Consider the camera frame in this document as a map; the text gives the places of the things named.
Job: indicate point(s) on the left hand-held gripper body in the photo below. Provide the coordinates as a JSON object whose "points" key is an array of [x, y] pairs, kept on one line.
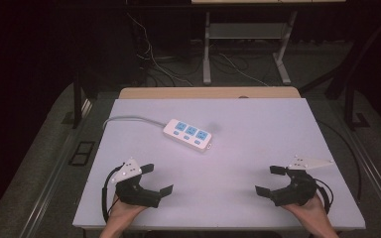
{"points": [[135, 193]]}

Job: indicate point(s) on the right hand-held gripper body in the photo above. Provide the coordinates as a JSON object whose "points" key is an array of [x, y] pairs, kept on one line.
{"points": [[299, 190]]}

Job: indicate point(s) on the person's left hand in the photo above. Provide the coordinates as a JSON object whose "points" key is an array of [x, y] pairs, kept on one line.
{"points": [[124, 211]]}

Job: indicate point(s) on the person's right hand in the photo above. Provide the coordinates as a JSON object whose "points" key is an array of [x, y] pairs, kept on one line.
{"points": [[309, 211]]}

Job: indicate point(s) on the white table mat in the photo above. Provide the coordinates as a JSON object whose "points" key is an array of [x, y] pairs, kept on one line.
{"points": [[244, 148]]}

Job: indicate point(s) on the white power strip blue sockets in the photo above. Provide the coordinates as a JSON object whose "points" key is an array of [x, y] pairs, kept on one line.
{"points": [[188, 134]]}

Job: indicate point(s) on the black metal stand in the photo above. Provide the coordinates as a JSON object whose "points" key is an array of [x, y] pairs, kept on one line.
{"points": [[350, 99], [77, 102]]}

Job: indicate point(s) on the black floor frame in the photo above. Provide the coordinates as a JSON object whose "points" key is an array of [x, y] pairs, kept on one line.
{"points": [[82, 153]]}

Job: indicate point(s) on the aluminium floor rail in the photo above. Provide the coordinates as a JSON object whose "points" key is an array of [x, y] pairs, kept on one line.
{"points": [[51, 178], [373, 172]]}

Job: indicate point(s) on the grey metal desk frame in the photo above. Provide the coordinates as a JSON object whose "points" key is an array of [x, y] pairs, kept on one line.
{"points": [[244, 31]]}

